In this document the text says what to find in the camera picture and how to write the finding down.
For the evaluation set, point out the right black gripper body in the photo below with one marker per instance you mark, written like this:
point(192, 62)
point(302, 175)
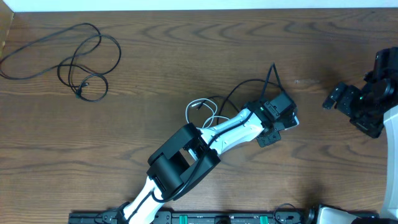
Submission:
point(364, 114)

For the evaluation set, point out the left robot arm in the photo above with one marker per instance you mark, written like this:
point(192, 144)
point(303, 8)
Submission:
point(192, 153)

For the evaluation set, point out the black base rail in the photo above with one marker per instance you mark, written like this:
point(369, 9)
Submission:
point(286, 213)

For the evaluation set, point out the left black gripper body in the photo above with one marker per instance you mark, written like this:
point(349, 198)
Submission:
point(270, 137)

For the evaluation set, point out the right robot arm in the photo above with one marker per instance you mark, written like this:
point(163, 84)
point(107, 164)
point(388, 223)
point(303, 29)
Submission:
point(383, 80)

